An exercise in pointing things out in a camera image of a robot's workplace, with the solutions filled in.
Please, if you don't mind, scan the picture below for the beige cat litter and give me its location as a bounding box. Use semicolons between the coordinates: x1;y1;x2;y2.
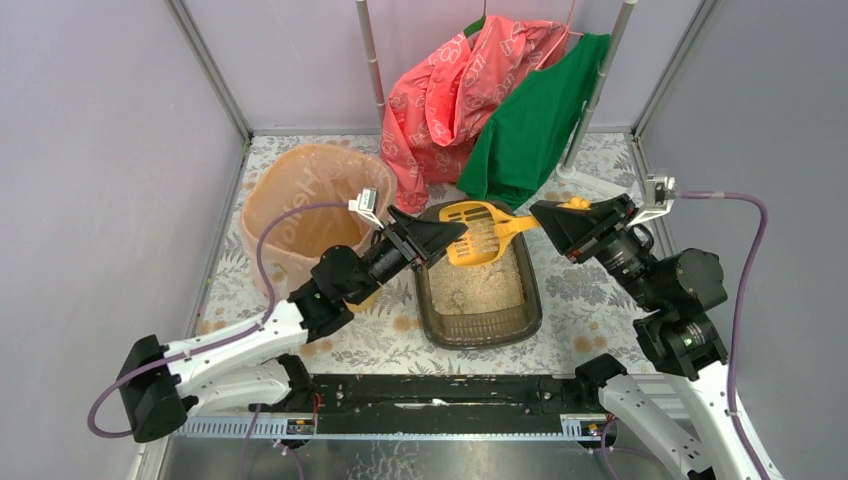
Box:
428;246;524;315

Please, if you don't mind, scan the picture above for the grey translucent litter box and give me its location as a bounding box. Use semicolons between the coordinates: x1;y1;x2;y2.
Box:
414;234;543;350

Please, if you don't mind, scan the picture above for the pink patterned jacket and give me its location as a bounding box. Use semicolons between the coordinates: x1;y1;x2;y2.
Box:
379;15;568;213

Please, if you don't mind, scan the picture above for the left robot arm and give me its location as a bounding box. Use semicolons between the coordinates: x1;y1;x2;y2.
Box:
95;207;467;443

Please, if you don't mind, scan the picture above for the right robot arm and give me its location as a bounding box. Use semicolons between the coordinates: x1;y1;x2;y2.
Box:
530;187;780;479

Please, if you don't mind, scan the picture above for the white clothes rack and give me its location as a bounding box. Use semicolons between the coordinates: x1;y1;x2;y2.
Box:
354;0;637;196

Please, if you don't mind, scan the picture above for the floral table mat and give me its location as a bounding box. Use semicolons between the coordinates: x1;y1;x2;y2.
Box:
192;133;656;375

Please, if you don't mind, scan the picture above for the white slotted cable duct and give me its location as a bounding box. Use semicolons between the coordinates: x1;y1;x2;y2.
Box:
175;410;607;442

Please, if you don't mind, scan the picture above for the yellow litter scoop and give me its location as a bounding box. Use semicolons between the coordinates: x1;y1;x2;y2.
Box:
438;195;592;269

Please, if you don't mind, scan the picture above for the pink plastic bin liner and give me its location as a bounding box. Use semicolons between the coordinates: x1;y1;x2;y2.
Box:
239;144;399;299

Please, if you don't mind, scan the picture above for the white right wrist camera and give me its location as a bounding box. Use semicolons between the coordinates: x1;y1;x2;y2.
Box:
628;173;676;227

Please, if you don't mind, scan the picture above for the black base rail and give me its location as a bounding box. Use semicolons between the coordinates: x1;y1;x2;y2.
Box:
248;352;641;439

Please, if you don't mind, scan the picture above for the green t-shirt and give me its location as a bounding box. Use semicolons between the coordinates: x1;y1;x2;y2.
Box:
456;34;611;209

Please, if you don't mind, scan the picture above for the yellow ribbed trash bin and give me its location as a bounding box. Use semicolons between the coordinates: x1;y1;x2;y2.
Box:
239;144;399;315

